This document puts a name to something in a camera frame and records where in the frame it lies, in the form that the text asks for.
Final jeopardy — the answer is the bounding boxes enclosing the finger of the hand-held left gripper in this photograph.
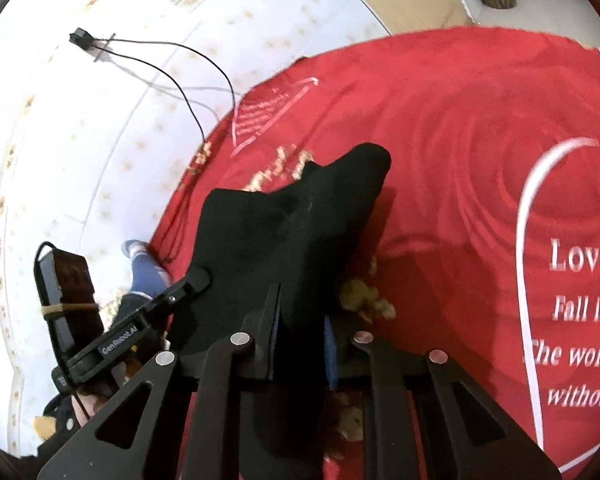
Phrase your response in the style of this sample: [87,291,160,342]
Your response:
[150,266,212,321]

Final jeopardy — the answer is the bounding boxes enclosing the person's left forearm black sleeve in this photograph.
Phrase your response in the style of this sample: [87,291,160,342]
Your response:
[0,392,88,467]

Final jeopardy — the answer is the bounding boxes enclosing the small black plug device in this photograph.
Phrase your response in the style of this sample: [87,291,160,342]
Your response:
[70,27,94,51]

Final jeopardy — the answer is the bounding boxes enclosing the black pants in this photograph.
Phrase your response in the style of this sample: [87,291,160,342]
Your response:
[167,142,392,480]

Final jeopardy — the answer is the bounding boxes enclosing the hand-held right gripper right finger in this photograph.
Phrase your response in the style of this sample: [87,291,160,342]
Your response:
[324,315,563,480]

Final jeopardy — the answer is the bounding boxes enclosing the red printed blanket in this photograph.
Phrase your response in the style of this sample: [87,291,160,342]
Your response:
[147,25,600,480]

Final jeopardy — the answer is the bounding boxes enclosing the person's leg in blue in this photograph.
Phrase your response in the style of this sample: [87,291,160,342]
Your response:
[121,239,172,307]

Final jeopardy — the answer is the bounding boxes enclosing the person's left hand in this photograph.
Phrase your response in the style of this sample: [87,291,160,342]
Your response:
[75,360,132,428]

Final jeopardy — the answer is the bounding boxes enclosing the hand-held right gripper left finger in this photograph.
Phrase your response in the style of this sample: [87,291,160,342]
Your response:
[37,282,282,480]

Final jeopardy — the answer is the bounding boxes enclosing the thin black floor cable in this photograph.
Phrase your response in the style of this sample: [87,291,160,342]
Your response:
[92,37,238,111]
[102,50,207,143]

